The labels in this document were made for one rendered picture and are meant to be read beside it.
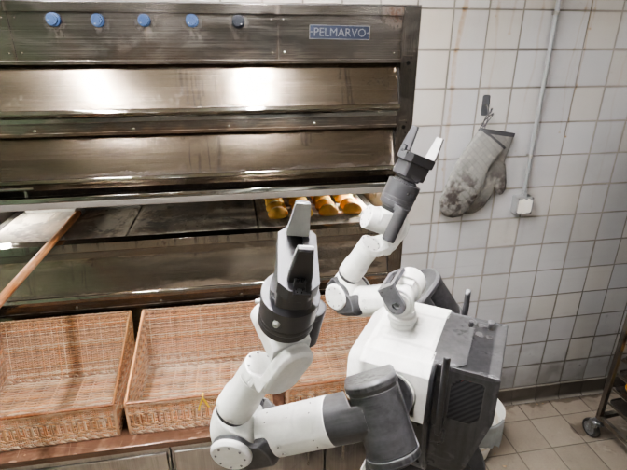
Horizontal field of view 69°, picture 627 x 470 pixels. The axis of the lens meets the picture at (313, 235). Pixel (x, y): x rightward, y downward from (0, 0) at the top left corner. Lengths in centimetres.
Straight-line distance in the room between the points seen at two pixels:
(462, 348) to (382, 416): 24
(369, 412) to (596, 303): 231
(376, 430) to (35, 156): 169
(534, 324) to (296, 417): 212
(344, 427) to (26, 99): 166
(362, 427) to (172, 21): 157
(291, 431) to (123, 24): 155
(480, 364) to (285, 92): 134
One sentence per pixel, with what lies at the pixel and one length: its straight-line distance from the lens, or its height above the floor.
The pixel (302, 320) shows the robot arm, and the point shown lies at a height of 159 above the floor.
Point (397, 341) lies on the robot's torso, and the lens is 97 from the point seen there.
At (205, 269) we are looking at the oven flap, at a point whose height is 102.
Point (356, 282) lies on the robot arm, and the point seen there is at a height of 132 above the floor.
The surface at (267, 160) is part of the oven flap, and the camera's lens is 196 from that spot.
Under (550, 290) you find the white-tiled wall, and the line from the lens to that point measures 278.
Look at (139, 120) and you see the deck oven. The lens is 196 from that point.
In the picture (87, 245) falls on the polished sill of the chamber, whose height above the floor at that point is 117.
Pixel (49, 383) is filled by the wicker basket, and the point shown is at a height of 59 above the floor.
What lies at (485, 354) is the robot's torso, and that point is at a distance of 99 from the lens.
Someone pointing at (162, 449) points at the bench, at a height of 54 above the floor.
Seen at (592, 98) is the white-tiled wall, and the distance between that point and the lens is 251.
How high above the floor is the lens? 195
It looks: 22 degrees down
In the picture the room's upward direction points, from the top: straight up
